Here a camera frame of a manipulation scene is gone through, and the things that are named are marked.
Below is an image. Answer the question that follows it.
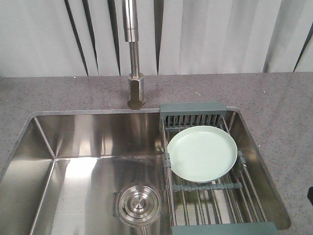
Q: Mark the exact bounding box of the grey-blue wire dish rack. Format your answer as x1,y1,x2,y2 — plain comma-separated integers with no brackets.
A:
160,102,278,235

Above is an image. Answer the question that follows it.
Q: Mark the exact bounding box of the round steel sink drain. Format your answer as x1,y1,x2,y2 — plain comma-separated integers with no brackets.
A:
116,185,162,227

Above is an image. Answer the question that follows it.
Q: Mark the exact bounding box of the white pleated curtain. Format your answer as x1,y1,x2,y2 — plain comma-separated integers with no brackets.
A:
0,0,313,77

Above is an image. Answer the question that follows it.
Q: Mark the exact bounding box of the steel kitchen faucet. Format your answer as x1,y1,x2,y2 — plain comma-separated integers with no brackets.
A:
122,0,145,110

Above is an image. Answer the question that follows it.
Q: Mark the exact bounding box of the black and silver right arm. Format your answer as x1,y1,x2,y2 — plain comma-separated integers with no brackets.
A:
307,186,313,201

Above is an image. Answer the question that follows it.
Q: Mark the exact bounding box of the pale green round plate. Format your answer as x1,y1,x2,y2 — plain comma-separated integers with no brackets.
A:
167,125,238,183

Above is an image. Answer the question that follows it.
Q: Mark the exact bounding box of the stainless steel sink basin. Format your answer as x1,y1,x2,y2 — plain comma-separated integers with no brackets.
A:
0,107,291,235

